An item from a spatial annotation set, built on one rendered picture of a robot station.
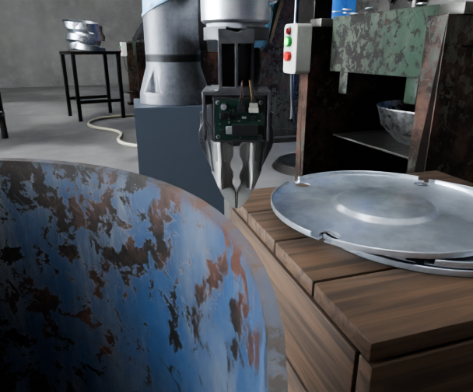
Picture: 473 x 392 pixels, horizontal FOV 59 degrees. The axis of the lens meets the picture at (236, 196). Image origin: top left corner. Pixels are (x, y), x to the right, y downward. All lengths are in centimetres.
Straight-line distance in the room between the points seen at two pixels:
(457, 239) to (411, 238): 5
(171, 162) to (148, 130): 8
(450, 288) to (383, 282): 6
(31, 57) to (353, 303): 727
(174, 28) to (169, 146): 23
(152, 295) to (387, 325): 19
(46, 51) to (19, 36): 41
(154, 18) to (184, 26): 6
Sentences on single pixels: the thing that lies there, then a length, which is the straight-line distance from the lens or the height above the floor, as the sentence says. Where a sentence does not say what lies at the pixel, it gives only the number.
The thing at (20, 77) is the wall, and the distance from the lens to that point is 753.
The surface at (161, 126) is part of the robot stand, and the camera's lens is 87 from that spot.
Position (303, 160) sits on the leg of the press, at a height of 23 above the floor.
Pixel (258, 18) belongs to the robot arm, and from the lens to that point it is 46.
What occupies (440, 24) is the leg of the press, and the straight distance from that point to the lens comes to 92.
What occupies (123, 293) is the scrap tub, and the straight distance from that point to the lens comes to 34.
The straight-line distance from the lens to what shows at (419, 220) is 53.
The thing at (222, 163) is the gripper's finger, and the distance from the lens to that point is 50.
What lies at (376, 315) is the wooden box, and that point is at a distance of 38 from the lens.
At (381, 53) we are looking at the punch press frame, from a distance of 113.
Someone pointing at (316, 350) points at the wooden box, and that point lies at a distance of 44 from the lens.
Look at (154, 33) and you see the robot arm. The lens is 91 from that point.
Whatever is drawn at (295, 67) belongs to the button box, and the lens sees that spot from 125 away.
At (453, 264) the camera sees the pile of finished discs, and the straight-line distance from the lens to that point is 46.
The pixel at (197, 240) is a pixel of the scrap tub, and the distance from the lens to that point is 24.
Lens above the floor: 56
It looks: 19 degrees down
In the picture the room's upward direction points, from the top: straight up
